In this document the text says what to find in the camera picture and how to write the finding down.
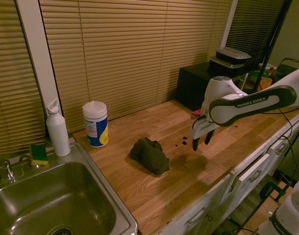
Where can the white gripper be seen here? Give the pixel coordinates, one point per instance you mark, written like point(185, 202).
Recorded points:
point(201, 128)

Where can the dark green cloth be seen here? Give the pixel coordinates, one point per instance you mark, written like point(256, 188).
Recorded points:
point(150, 156)

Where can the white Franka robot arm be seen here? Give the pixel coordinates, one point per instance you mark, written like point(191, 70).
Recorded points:
point(250, 102)

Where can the white kitchen cabinet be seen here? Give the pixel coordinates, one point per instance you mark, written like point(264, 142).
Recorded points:
point(220, 195)

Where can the black microwave oven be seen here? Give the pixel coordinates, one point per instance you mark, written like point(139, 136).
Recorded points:
point(191, 83)

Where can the open white drawer front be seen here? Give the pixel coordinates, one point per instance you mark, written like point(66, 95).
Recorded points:
point(262, 162)

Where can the black container with clear lid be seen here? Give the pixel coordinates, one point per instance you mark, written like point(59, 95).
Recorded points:
point(231, 54)
point(220, 66)

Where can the round metal cabinet knob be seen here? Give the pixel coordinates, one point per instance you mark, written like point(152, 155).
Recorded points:
point(209, 218)

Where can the black table clamp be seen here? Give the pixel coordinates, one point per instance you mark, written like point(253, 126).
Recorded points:
point(269, 187)

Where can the green container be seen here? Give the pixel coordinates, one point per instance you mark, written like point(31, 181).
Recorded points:
point(255, 74)

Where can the yellow box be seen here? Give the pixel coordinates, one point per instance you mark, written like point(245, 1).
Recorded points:
point(266, 83)

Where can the white plastic bucket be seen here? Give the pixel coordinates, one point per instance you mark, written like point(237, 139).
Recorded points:
point(269, 66)

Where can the disinfecting wipes canister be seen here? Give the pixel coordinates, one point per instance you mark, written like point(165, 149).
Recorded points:
point(95, 124)

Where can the wide beige window blind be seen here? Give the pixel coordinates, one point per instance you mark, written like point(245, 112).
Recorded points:
point(130, 54)

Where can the dark shaded window blind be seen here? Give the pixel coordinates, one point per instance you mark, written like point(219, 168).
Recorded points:
point(252, 29)

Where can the white water bottle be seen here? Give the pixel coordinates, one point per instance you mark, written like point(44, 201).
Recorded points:
point(57, 132)

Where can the stainless steel sink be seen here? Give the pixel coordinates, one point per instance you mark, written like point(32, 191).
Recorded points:
point(54, 195)

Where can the green and yellow sponge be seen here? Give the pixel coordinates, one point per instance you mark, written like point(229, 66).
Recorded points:
point(38, 155)

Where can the chrome sink faucet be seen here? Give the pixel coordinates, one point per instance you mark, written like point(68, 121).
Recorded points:
point(5, 170)

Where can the narrow beige window blind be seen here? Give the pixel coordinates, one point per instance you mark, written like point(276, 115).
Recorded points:
point(9, 85)

